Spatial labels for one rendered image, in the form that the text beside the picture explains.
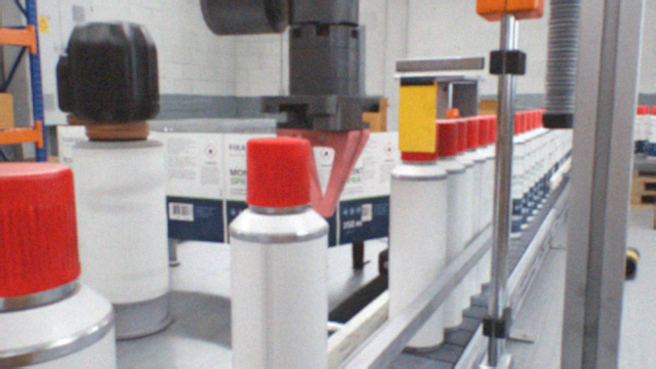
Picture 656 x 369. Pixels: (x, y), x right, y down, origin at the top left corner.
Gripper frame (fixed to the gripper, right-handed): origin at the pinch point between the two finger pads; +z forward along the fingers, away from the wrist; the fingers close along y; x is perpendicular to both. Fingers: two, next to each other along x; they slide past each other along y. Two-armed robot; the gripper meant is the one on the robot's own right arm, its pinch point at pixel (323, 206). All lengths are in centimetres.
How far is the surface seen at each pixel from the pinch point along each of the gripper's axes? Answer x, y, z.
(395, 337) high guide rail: 10.1, 10.9, 5.7
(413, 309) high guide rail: 9.7, 6.0, 5.6
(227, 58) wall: -489, -693, -83
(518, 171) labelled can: 9, -54, 2
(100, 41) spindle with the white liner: -20.4, 3.7, -14.1
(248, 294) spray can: 5.5, 20.0, 1.0
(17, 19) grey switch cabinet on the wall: -425, -299, -81
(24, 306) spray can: 7.0, 33.2, -2.8
